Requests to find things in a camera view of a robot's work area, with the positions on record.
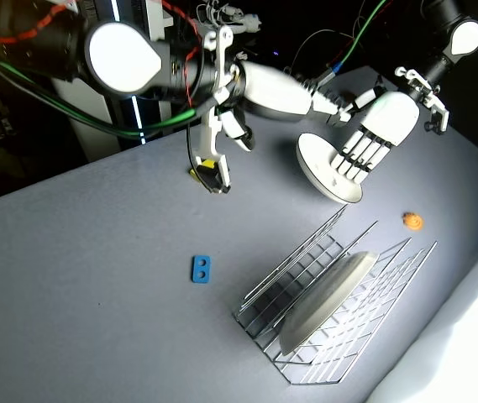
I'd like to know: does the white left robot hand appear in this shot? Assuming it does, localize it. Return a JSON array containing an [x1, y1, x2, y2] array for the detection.
[[330, 86, 421, 186]]

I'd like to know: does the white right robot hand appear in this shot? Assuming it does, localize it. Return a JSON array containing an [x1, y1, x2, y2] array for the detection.
[[221, 60, 356, 152]]

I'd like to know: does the white plate with dark rim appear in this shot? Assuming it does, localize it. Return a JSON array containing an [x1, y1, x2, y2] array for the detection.
[[296, 133, 364, 206]]

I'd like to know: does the white plate with smudged centre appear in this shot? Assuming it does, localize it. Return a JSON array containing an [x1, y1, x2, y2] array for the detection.
[[279, 250, 381, 356]]

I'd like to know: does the grey connector with blue end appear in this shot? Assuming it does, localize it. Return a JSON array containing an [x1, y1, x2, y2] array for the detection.
[[292, 61, 344, 86]]

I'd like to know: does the yellow rectangular block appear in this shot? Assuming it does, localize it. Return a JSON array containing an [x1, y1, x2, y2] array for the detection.
[[187, 158, 218, 182]]

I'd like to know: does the orange swirl cookie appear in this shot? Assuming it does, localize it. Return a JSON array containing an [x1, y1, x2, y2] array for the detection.
[[402, 212, 425, 233]]

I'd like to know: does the blue block with two holes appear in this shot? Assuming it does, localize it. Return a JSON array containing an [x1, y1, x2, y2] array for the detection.
[[191, 254, 213, 283]]

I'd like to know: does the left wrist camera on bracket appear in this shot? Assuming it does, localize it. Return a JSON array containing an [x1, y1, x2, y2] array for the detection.
[[394, 65, 450, 134]]

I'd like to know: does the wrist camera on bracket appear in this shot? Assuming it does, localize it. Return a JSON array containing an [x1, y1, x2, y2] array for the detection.
[[187, 25, 236, 195], [394, 65, 450, 134]]

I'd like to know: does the white cable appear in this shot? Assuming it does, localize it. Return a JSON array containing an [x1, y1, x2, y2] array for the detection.
[[284, 29, 355, 72]]

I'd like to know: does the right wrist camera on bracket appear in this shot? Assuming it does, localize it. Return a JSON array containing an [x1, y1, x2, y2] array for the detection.
[[187, 25, 236, 195]]

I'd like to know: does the green cable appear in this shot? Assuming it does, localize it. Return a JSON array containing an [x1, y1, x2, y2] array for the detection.
[[330, 0, 393, 68]]

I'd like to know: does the silver wire dish rack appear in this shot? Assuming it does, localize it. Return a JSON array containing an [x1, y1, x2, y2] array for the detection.
[[232, 204, 438, 385]]

